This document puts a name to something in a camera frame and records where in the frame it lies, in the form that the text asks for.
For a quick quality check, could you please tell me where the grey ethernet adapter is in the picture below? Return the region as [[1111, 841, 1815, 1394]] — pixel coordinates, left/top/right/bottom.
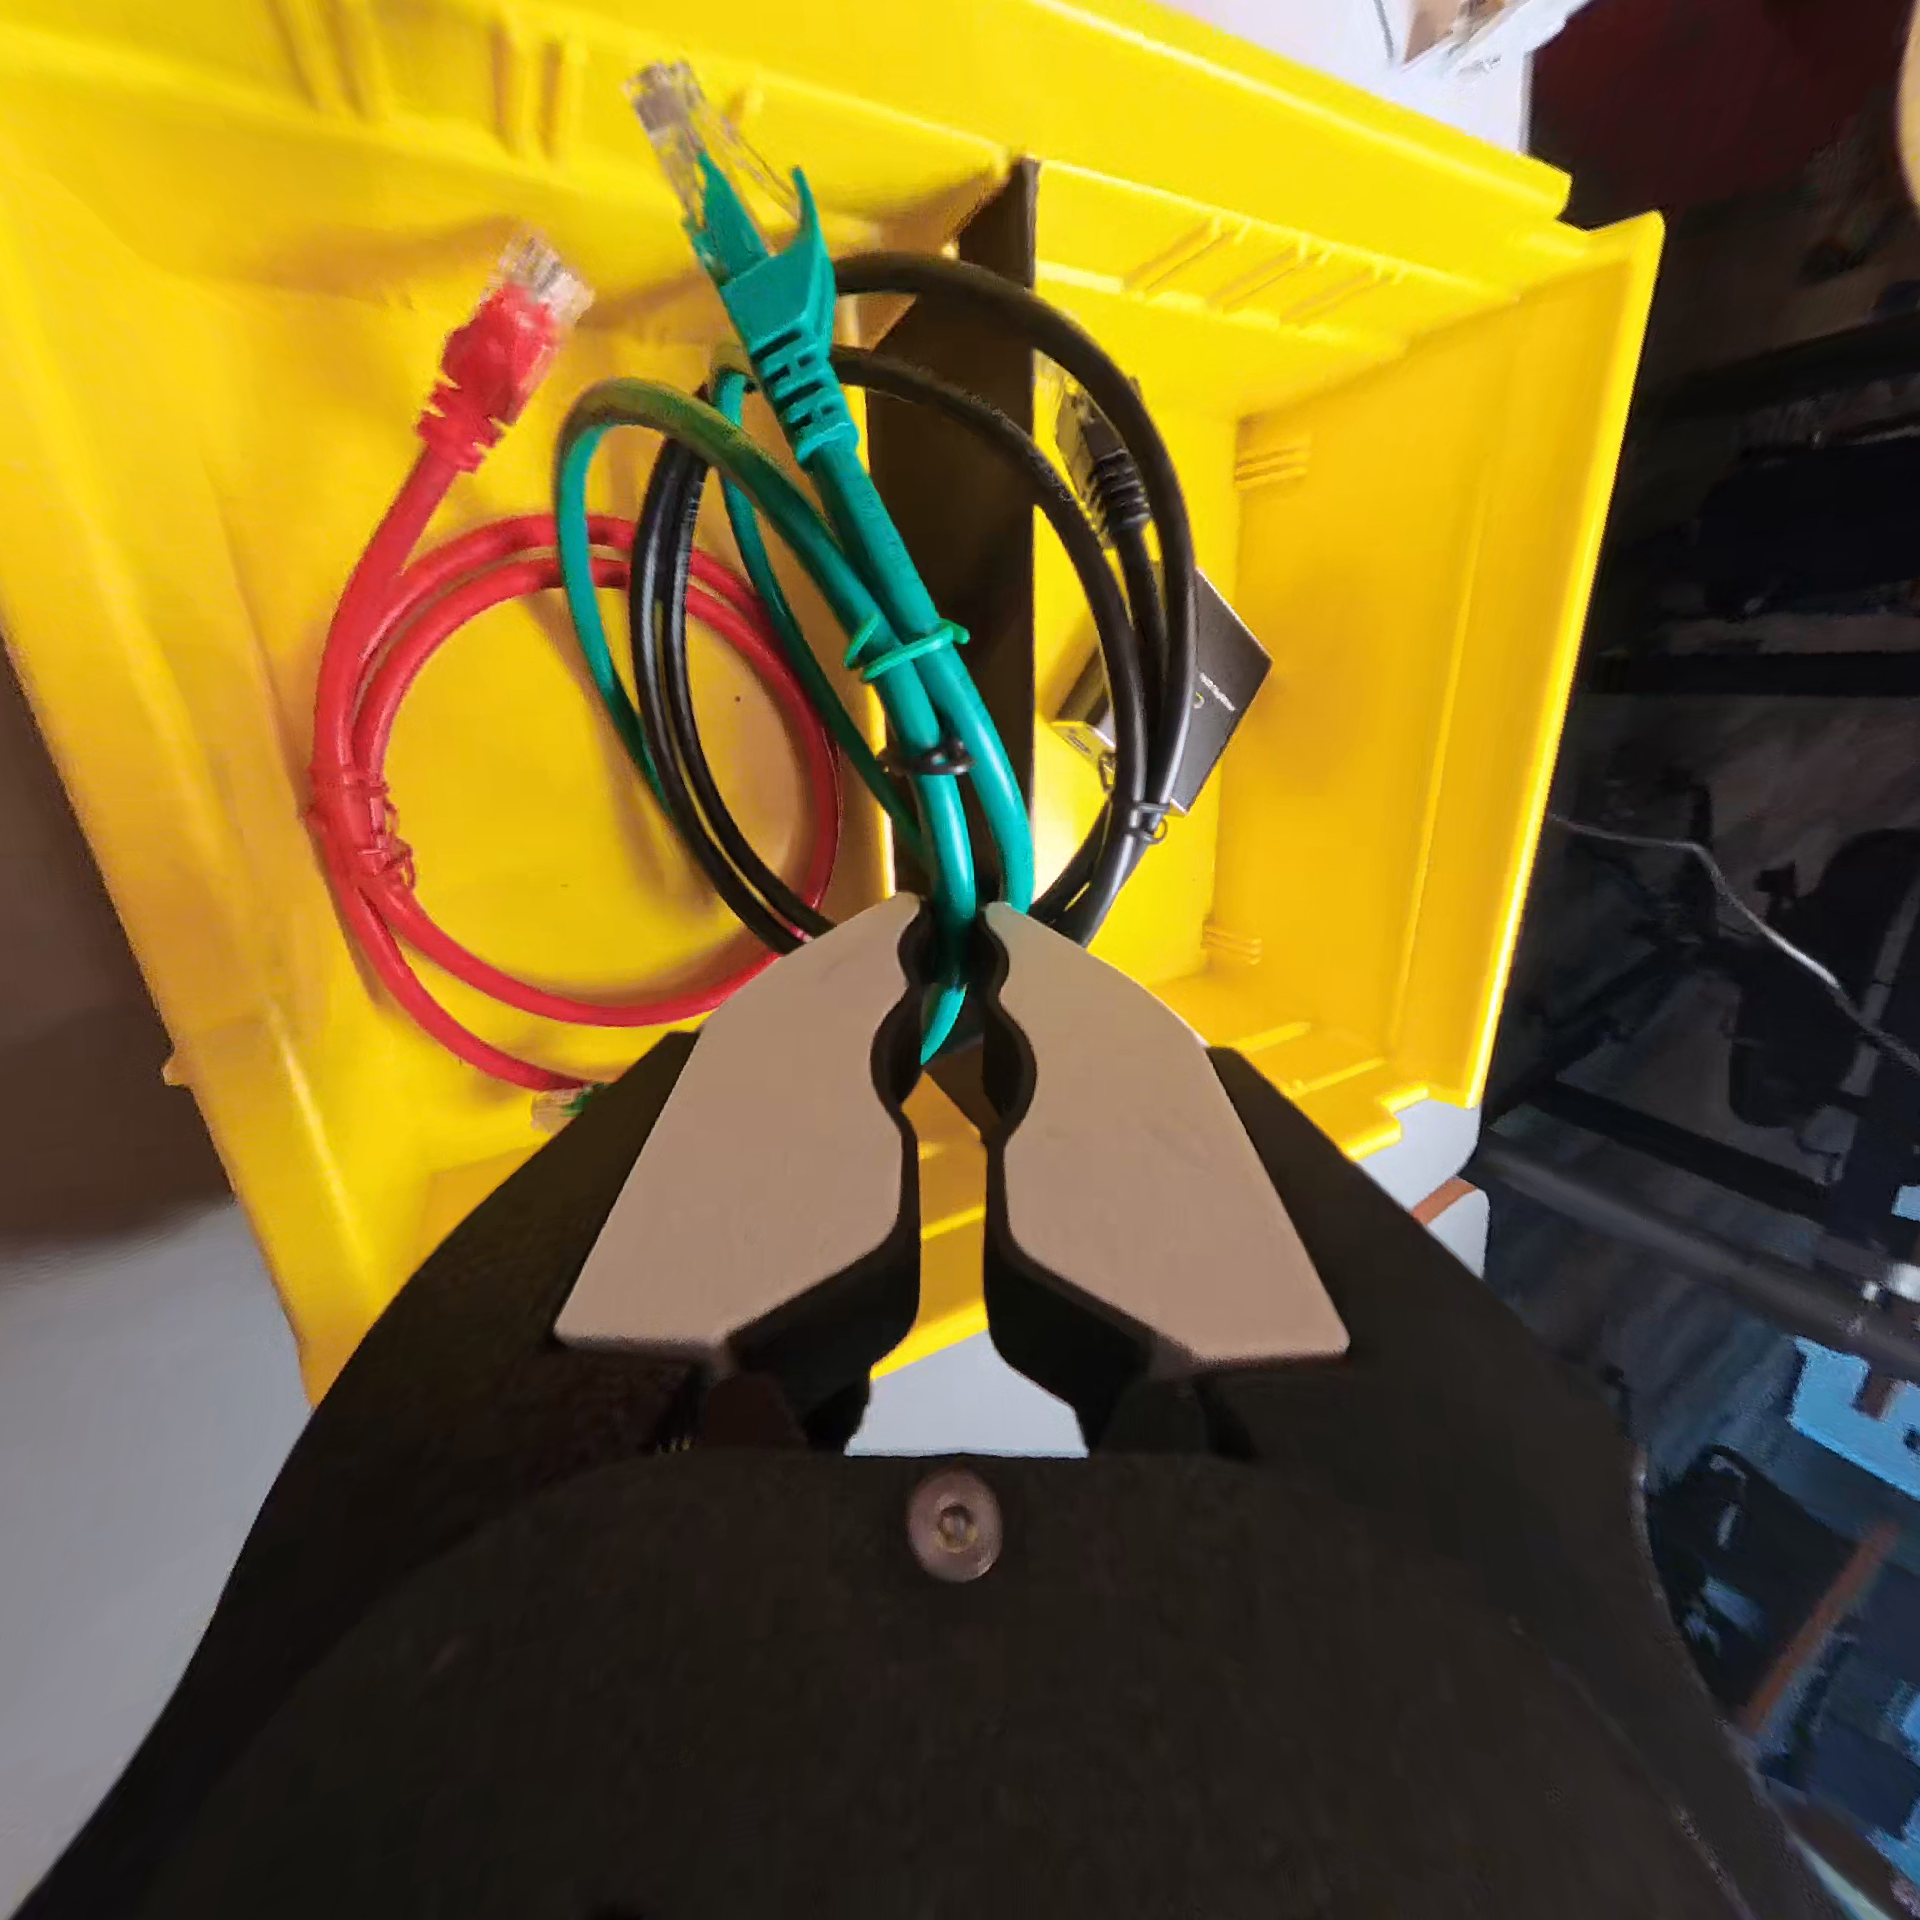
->
[[1050, 569, 1272, 819]]

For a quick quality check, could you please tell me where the yellow plastic bin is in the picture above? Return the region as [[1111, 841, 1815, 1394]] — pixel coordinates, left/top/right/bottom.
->
[[0, 0, 1666, 1404]]

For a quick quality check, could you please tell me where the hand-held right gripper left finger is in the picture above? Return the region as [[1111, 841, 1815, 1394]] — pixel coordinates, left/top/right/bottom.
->
[[551, 891, 927, 1370]]

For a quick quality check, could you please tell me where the red ethernet cable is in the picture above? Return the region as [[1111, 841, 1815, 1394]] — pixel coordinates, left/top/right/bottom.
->
[[307, 225, 842, 1134]]

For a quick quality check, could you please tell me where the black ethernet cable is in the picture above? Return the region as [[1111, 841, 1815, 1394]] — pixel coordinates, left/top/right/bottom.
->
[[630, 251, 1197, 953]]

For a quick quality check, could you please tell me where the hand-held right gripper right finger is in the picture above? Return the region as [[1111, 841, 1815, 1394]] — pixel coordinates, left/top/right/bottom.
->
[[979, 903, 1356, 1370]]

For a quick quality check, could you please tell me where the black bin divider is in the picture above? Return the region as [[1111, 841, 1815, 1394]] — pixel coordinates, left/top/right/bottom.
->
[[870, 158, 1040, 918]]

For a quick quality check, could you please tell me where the green ethernet cable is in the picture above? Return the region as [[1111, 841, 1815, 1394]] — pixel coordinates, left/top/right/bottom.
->
[[556, 60, 1037, 1068]]

